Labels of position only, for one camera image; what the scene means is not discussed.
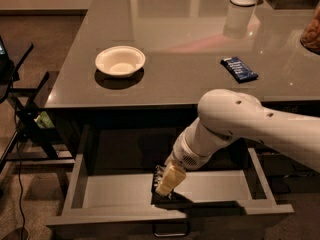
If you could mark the white paper bowl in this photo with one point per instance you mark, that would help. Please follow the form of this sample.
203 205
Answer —
120 61

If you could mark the open grey top drawer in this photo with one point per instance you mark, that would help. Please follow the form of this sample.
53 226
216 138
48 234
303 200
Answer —
113 182

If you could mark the black folding stand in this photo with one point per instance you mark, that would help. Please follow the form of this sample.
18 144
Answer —
30 142

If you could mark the green packet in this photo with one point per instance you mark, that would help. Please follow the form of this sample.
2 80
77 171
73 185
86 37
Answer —
44 121

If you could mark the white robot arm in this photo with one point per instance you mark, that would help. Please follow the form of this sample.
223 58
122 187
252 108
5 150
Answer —
225 116

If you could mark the jar of nuts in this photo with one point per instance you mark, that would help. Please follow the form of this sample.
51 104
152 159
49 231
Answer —
310 37

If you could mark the metal drawer handle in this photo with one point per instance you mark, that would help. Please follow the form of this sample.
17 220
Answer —
180 229

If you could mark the black rxbar chocolate bar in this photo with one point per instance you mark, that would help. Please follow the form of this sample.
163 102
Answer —
164 180

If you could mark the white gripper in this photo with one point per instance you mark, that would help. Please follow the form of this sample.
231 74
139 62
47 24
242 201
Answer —
184 155

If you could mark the blue rxbar snack bar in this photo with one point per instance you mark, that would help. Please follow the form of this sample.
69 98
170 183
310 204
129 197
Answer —
238 69

